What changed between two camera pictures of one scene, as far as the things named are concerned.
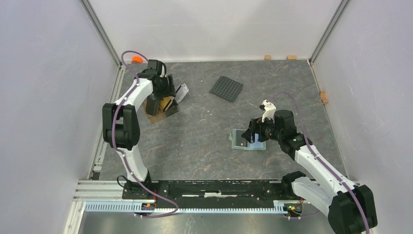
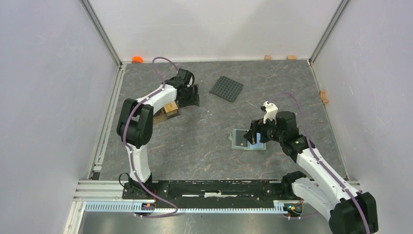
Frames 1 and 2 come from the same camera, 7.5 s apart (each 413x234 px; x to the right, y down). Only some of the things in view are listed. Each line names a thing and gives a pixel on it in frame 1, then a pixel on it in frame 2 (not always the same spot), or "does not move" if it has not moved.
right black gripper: (256, 126) does not move
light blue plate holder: (238, 142) does not move
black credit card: (240, 141) does not move
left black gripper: (170, 91) to (194, 101)
